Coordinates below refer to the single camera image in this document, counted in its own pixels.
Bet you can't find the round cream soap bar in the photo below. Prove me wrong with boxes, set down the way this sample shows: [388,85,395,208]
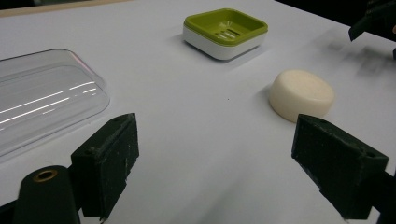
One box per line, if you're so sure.
[268,69,336,123]

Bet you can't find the green and white soap dish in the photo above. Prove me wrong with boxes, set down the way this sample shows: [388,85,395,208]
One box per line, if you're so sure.
[182,7,269,62]

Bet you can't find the clear plastic tray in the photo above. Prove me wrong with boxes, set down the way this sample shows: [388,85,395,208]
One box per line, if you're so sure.
[0,48,111,160]

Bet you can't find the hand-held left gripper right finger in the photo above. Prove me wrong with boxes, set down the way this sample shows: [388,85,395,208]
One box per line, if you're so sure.
[290,113,389,220]

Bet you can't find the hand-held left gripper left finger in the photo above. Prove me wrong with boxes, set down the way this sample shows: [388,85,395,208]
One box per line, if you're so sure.
[70,112,140,221]

